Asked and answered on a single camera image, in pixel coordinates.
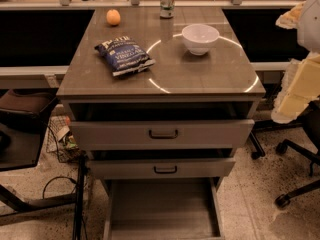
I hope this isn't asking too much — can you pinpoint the bottom drawer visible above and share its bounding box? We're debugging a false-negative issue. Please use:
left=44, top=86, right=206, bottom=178
left=103, top=178, right=225, bottom=240

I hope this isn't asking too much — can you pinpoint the wire basket with items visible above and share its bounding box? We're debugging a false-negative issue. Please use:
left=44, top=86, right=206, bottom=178
left=46, top=116, right=81, bottom=163

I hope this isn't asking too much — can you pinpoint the white ceramic bowl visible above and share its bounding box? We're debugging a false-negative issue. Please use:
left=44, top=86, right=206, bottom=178
left=182, top=24, right=220, bottom=56

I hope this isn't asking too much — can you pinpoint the green soda can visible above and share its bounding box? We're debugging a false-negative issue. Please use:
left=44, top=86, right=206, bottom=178
left=160, top=0, right=175, bottom=18

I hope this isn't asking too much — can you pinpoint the drawer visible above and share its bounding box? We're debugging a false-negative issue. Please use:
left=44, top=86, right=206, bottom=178
left=70, top=119, right=254, bottom=151
left=103, top=178, right=225, bottom=240
left=89, top=158, right=235, bottom=180

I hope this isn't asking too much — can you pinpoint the top drawer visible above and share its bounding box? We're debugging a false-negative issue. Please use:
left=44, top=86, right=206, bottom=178
left=70, top=119, right=254, bottom=151

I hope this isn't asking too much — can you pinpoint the blue chip bag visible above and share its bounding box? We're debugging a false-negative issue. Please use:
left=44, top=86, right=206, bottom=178
left=94, top=36, right=155, bottom=77

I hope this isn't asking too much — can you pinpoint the black office chair right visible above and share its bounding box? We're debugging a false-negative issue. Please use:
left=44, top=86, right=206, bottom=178
left=249, top=100, right=320, bottom=209

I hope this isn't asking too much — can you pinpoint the grey drawer cabinet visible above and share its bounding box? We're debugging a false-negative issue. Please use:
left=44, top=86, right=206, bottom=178
left=55, top=6, right=267, bottom=240

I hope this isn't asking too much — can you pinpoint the orange fruit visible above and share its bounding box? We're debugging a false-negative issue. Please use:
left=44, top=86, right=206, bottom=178
left=106, top=9, right=121, bottom=26

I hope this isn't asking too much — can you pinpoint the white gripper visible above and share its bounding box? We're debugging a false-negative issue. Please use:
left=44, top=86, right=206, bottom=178
left=271, top=0, right=320, bottom=124

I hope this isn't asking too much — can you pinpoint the middle drawer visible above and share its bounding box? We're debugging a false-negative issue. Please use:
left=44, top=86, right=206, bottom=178
left=89, top=158, right=235, bottom=180

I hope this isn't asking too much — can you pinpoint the black cable on floor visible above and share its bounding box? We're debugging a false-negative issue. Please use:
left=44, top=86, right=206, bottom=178
left=41, top=175, right=78, bottom=200

